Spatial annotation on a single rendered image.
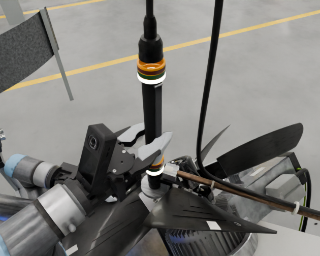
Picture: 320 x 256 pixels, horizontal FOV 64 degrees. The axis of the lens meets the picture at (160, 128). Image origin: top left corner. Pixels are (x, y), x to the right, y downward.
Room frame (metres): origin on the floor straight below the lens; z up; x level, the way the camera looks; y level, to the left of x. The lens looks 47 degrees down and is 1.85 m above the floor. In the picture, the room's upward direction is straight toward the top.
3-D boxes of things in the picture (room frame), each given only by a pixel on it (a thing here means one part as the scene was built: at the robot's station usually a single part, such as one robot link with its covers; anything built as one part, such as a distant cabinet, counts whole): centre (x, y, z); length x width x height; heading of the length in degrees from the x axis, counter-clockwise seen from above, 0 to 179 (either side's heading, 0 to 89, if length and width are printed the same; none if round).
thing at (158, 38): (0.33, 0.01, 1.47); 0.04 x 0.04 x 0.46
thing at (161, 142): (0.30, 0.01, 1.45); 0.09 x 0.03 x 0.06; 126
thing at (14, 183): (0.56, 0.61, 0.96); 0.03 x 0.03 x 0.20; 35
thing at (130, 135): (0.34, 0.04, 1.45); 0.09 x 0.03 x 0.06; 143
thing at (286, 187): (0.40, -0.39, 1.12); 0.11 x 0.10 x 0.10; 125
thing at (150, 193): (0.33, 0.00, 1.32); 0.09 x 0.07 x 0.10; 70
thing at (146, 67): (0.33, 0.01, 1.62); 0.04 x 0.04 x 0.03
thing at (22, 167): (0.45, 0.41, 1.17); 0.11 x 0.08 x 0.09; 72
